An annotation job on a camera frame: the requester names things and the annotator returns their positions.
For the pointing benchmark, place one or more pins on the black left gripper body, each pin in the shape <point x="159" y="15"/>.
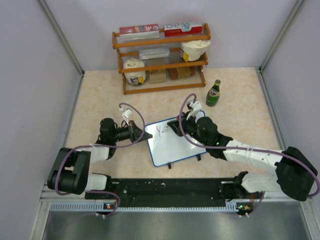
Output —
<point x="132" y="130"/>

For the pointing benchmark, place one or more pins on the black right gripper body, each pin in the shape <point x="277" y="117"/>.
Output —
<point x="188" y="125"/>

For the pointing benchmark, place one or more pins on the blue framed whiteboard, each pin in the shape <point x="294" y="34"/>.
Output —
<point x="167" y="148"/>

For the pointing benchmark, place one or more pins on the magenta capped whiteboard marker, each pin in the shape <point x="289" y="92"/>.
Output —
<point x="165" y="128"/>

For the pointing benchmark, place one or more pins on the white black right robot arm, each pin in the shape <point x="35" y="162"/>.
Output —
<point x="286" y="171"/>

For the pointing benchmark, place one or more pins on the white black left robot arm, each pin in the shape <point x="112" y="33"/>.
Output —
<point x="70" y="171"/>

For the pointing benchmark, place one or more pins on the green glass Perrier bottle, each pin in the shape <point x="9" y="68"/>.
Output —
<point x="213" y="94"/>

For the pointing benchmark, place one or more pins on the brown brick-pattern box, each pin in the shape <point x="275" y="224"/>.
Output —
<point x="181" y="72"/>

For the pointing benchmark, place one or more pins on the orange wooden shelf rack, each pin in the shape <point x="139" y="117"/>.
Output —
<point x="168" y="57"/>

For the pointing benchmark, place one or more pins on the clear plastic container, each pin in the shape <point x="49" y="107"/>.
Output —
<point x="154" y="56"/>

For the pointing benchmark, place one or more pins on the white flour bag right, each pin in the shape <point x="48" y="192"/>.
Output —
<point x="192" y="50"/>

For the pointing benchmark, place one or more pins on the red foil roll box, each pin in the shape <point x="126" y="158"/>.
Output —
<point x="139" y="32"/>

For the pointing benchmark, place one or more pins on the red white wrap box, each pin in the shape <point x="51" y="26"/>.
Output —
<point x="182" y="29"/>

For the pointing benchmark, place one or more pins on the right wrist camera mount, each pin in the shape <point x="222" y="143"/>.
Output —
<point x="194" y="107"/>

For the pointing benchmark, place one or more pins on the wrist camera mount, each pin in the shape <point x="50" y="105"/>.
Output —
<point x="194" y="107"/>
<point x="126" y="113"/>

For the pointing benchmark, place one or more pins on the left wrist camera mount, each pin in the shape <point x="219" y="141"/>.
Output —
<point x="126" y="113"/>

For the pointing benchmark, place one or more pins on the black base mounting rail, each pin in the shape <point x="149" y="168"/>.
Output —
<point x="177" y="192"/>

